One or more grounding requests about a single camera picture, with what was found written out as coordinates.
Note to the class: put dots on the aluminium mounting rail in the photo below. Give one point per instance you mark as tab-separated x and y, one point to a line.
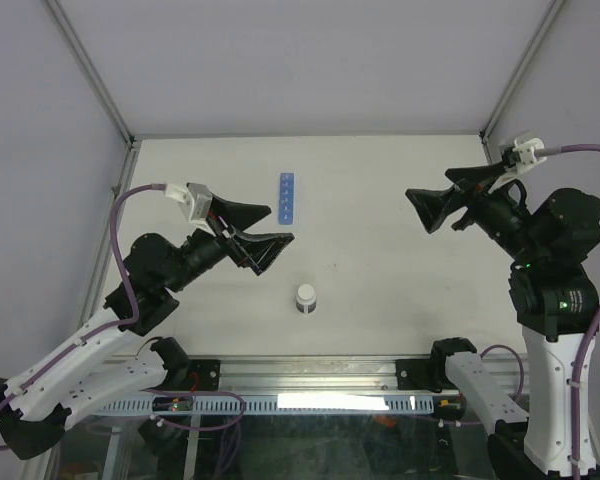
260	375

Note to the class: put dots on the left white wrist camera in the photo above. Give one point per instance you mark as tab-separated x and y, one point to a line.
194	201

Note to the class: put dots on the blue weekly pill organizer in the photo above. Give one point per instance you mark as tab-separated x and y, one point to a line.
286	197

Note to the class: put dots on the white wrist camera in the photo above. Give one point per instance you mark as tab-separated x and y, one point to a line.
194	201
523	153

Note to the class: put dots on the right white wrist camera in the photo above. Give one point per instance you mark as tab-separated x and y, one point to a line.
523	153

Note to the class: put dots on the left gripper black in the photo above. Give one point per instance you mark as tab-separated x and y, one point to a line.
258	250

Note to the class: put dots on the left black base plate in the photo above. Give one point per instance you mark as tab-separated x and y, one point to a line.
202	374

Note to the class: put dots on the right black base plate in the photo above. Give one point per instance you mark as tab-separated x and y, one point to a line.
415	374

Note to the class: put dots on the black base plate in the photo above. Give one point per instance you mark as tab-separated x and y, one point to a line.
202	374
415	374

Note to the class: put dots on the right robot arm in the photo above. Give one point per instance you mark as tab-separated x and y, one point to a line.
556	305

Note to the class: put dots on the white cap pill bottle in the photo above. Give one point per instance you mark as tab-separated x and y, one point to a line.
306	298

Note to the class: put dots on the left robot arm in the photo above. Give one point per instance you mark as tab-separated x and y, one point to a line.
38	406

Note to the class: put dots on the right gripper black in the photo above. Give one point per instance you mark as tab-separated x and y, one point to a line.
433	205

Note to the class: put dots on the slotted grey cable duct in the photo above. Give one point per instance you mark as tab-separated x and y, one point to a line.
272	404

